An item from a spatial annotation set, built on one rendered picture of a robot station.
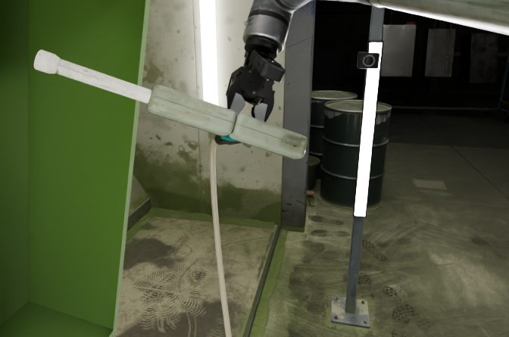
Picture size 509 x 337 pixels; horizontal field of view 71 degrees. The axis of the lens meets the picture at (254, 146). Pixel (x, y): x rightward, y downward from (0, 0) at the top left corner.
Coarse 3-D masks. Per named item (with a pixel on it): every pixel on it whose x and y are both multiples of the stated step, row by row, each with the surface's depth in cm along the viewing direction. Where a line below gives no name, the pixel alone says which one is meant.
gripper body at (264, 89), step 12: (252, 48) 75; (264, 48) 73; (276, 48) 74; (240, 72) 71; (252, 72) 71; (228, 84) 77; (240, 84) 70; (252, 84) 71; (264, 84) 72; (252, 96) 73; (264, 96) 72
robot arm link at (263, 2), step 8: (256, 0) 74; (264, 0) 72; (272, 0) 71; (256, 8) 73; (264, 8) 72; (272, 8) 72; (280, 8) 72; (248, 16) 75; (272, 16) 71; (280, 16) 72; (288, 16) 74; (288, 24) 74
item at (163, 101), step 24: (48, 72) 55; (72, 72) 56; (96, 72) 58; (144, 96) 60; (168, 96) 61; (192, 96) 63; (192, 120) 62; (216, 120) 63; (240, 120) 65; (264, 144) 67; (288, 144) 68
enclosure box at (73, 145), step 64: (0, 0) 89; (64, 0) 95; (128, 0) 92; (0, 64) 94; (128, 64) 97; (0, 128) 99; (64, 128) 106; (128, 128) 102; (0, 192) 104; (64, 192) 113; (128, 192) 107; (0, 256) 111; (64, 256) 120; (0, 320) 118; (64, 320) 125
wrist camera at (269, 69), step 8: (256, 56) 69; (264, 56) 70; (256, 64) 67; (264, 64) 63; (272, 64) 64; (280, 64) 66; (264, 72) 64; (272, 72) 64; (280, 72) 64; (272, 80) 66; (280, 80) 65
